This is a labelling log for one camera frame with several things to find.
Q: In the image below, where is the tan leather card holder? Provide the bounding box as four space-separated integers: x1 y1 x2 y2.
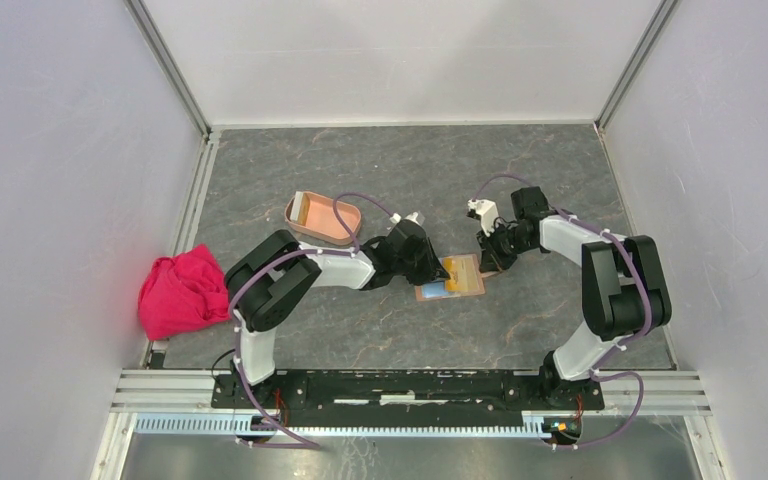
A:
415 254 497 302

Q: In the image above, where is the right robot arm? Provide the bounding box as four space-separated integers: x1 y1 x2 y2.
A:
467 187 672 408

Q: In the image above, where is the pink oval tray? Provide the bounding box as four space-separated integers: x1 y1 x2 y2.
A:
284 191 362 246

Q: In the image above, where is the orange credit card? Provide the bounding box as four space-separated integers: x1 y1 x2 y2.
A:
442 256 468 293
459 255 485 295

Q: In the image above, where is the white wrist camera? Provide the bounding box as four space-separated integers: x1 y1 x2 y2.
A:
389 211 425 229
467 199 499 237

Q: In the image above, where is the red crumpled cloth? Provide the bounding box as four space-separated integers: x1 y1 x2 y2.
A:
137 244 229 342

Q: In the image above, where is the white toothed cable duct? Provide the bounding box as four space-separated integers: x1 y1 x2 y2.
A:
134 413 550 440

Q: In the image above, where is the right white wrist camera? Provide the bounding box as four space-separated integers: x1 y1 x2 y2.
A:
467 199 499 237

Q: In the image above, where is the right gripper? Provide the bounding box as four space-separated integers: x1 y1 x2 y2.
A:
475 221 534 273

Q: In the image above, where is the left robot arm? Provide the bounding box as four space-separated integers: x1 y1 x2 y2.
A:
224 219 450 408

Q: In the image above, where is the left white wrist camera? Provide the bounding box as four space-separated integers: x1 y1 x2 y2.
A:
389 211 425 229

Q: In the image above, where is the blue credit card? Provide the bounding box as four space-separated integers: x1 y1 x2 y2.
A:
418 281 450 300

